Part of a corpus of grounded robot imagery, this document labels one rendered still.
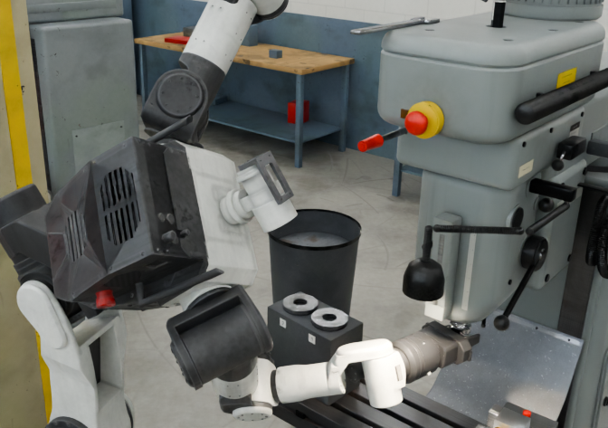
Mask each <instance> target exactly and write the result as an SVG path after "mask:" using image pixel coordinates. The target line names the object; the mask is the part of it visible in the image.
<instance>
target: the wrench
mask: <svg viewBox="0 0 608 428"><path fill-rule="evenodd" d="M439 22H440V18H433V19H427V20H426V19H425V17H423V16H420V17H415V18H411V19H410V20H407V21H402V22H397V23H391V24H381V25H376V26H370V27H365V28H359V29H354V30H350V33H351V34H356V35H362V34H368V33H377V32H382V31H387V30H392V29H397V28H402V27H407V26H412V25H417V24H436V23H439Z"/></svg>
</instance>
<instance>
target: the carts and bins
mask: <svg viewBox="0 0 608 428"><path fill-rule="evenodd" d="M296 212H297V213H298V215H297V216H296V217H295V218H293V219H292V220H291V221H290V222H288V223H286V224H284V225H283V226H282V227H279V228H277V229H275V230H273V231H271V232H268V235H269V244H270V258H271V286H272V300H273V304H274V303H276V302H278V301H280V300H283V299H285V298H286V297H288V296H289V295H292V294H295V293H297V292H300V291H301V292H303V293H305V294H308V295H310V296H313V297H314V298H315V299H317V300H319V301H321V302H323V303H325V304H327V305H329V306H330V307H332V308H334V309H339V310H342V311H343V312H345V313H346V314H347V315H348V316H349V313H350V306H351V299H352V291H353V284H354V278H355V270H356V257H357V249H358V243H359V238H360V236H361V232H360V230H361V231H362V227H361V225H360V223H359V222H358V221H357V220H356V219H354V218H352V217H351V216H349V215H346V214H342V213H339V212H335V211H330V210H324V209H299V210H296ZM359 227H360V228H359Z"/></svg>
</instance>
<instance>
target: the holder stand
mask: <svg viewBox="0 0 608 428"><path fill-rule="evenodd" d="M363 325H364V324H363V322H361V321H359V320H357V319H354V318H352V317H350V316H348V315H347V314H346V313H345V312H343V311H342V310H339V309H334V308H332V307H330V306H329V305H327V304H325V303H323V302H321V301H319V300H317V299H315V298H314V297H313V296H310V295H308V294H305V293H303V292H301V291H300V292H297V293H295V294H292V295H289V296H288V297H286V298H285V299H283V300H280V301H278V302H276V303H274V304H272V305H270V306H268V316H267V327H268V330H269V331H270V334H271V338H272V341H273V348H272V351H270V353H271V359H272V360H274V365H275V367H276V369H277V368H278V367H281V366H293V365H312V364H318V363H325V362H329V360H330V359H331V358H332V357H333V356H334V355H335V353H336V351H337V350H338V348H339V347H342V346H344V345H346V344H350V343H356V342H362V339H363ZM346 369H347V368H345V376H346V392H345V393H344V394H342V395H329V396H321V397H315V398H316V399H317V400H319V401H320V402H321V403H323V404H325V405H327V406H329V405H331V404H333V403H334V402H336V401H337V400H338V399H340V398H341V397H343V396H344V395H346V394H348V393H350V392H351V391H353V390H354V389H356V388H357V387H359V383H360V380H358V381H356V382H352V381H350V380H349V379H348V377H347V372H346Z"/></svg>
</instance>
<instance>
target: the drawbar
mask: <svg viewBox="0 0 608 428"><path fill-rule="evenodd" d="M499 1H504V0H499ZM505 5H506V2H503V3H501V2H495V6H494V14H493V20H491V25H490V27H494V28H502V27H503V20H504V13H505Z"/></svg>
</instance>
